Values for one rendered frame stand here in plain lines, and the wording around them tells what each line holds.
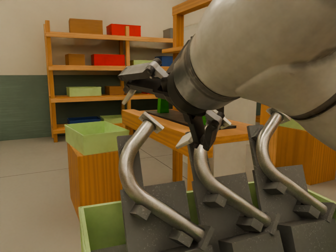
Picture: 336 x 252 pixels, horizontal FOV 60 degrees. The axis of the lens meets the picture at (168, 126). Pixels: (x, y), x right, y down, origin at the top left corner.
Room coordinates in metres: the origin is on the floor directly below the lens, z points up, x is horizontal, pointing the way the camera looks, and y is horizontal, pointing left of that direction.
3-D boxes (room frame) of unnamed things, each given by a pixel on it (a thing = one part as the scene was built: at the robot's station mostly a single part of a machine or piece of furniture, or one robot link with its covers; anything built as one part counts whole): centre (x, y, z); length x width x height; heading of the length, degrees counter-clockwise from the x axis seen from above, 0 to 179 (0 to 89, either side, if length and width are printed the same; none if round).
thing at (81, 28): (6.20, 0.90, 1.14); 3.01 x 0.54 x 2.28; 116
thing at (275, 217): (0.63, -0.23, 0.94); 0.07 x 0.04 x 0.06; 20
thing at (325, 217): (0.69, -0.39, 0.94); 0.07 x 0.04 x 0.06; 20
